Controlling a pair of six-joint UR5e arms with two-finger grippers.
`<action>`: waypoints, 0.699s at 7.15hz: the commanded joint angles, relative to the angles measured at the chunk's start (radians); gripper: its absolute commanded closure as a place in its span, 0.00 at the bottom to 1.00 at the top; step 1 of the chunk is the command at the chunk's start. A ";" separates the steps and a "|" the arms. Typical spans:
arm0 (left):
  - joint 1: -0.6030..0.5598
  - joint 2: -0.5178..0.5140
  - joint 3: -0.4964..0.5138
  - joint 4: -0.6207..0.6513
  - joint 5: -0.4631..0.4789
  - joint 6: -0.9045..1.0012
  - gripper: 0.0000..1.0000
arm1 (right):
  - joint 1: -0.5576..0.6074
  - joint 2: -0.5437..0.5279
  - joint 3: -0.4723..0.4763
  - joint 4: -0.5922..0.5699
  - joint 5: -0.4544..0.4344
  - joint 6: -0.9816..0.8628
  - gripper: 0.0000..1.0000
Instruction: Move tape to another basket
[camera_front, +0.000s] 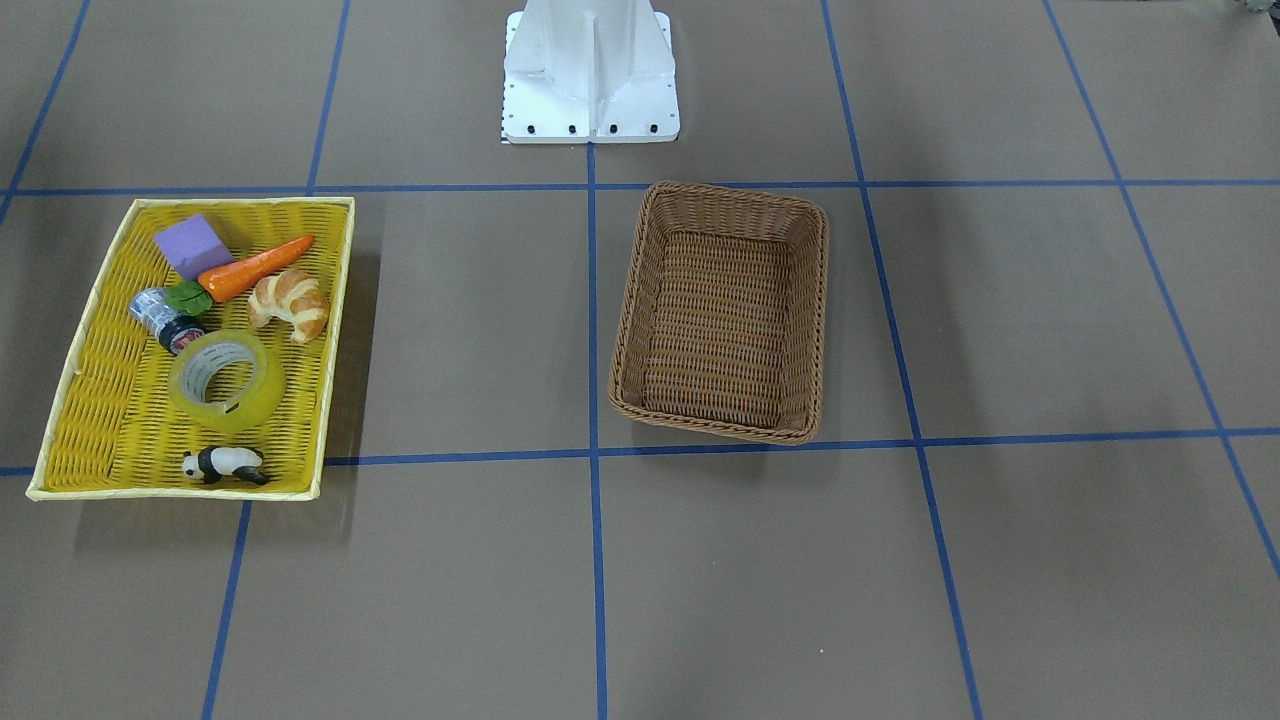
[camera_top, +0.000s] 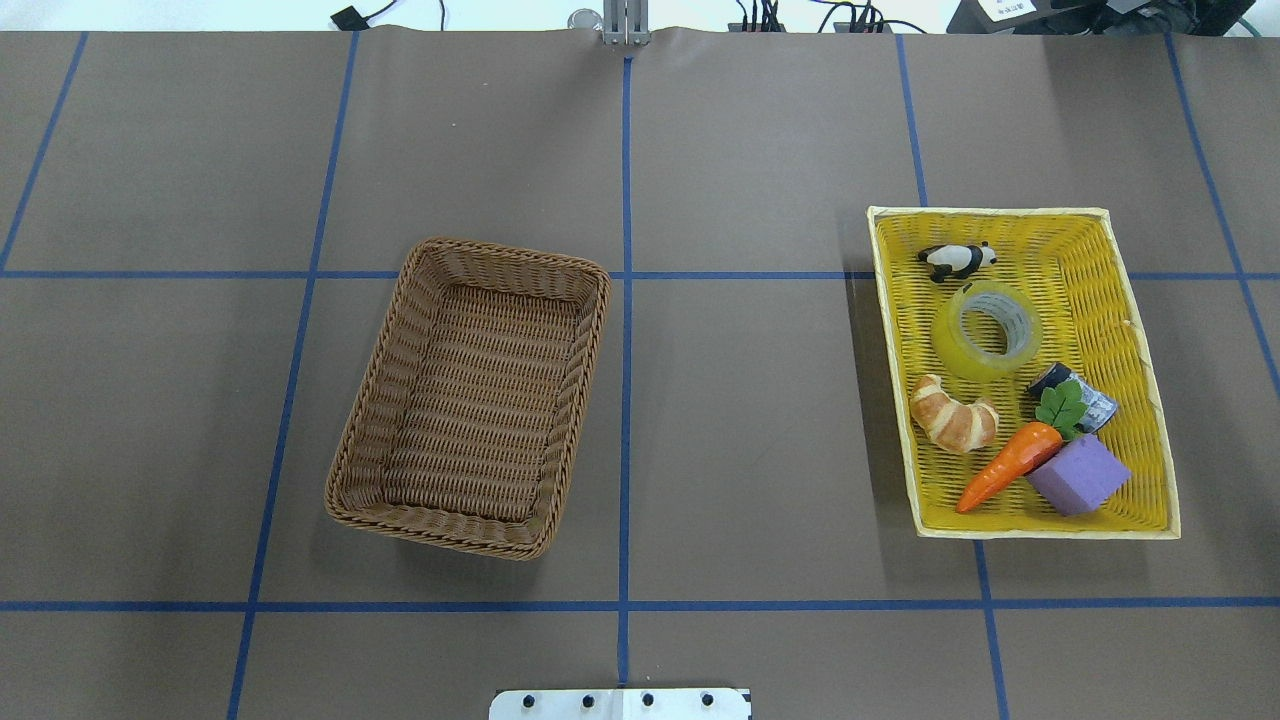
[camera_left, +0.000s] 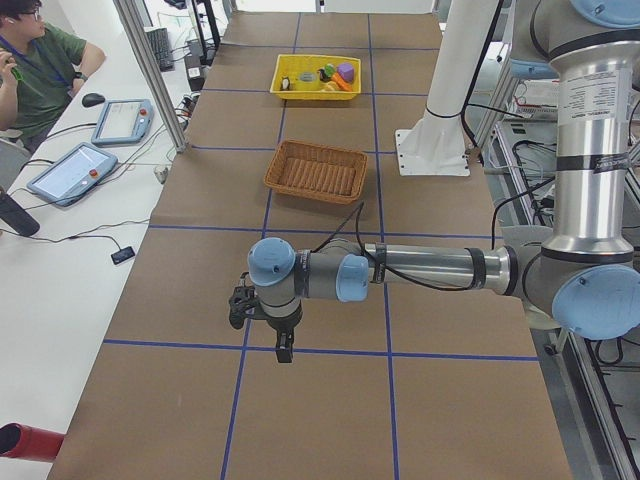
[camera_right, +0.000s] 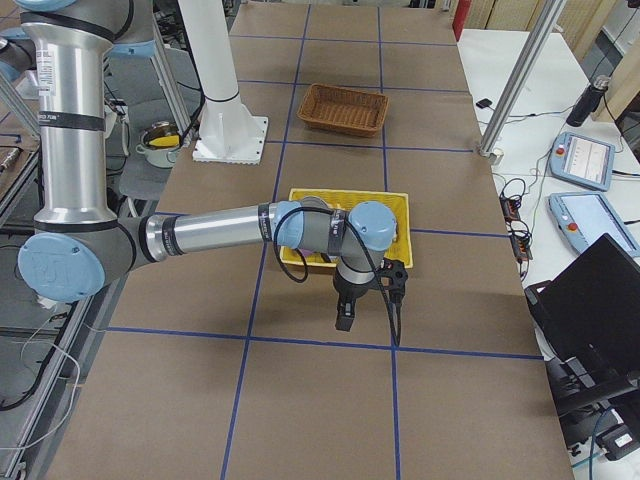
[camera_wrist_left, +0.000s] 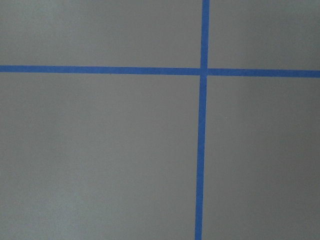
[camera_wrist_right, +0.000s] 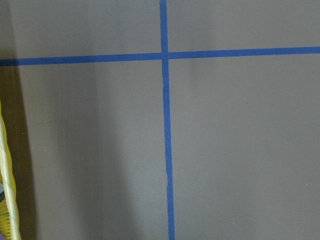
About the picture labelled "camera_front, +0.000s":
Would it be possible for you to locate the yellow tape roll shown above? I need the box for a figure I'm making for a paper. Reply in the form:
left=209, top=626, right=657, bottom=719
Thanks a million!
left=166, top=331, right=285, bottom=434

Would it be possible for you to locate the brown wicker basket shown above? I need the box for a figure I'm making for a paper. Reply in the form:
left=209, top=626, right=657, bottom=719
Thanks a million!
left=608, top=181, right=829, bottom=446

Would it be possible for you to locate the yellow woven basket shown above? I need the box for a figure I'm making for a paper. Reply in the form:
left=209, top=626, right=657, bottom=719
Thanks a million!
left=27, top=197, right=356, bottom=502

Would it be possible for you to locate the toy croissant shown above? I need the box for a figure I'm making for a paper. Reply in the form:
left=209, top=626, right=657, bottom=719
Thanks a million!
left=247, top=269, right=332, bottom=346

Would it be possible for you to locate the orange toy carrot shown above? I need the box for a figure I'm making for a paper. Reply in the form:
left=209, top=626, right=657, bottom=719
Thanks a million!
left=196, top=234, right=315, bottom=304

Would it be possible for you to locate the toy panda figure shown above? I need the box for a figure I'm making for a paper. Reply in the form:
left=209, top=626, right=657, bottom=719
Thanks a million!
left=180, top=446, right=271, bottom=486

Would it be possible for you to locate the purple foam cube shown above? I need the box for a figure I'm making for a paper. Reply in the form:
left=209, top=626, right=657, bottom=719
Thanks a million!
left=154, top=214, right=236, bottom=281

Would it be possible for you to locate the small black labelled jar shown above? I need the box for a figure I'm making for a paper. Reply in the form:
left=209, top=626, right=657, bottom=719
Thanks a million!
left=128, top=287, right=209, bottom=356

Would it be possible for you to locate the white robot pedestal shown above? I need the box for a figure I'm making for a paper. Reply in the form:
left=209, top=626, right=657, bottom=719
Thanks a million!
left=500, top=1, right=681, bottom=145

